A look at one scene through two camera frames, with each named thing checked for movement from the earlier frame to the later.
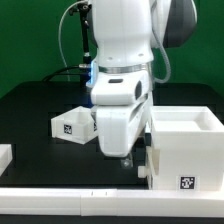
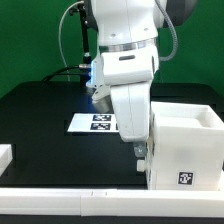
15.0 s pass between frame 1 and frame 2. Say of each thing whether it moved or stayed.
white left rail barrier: stayed
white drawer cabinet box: moved
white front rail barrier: stayed
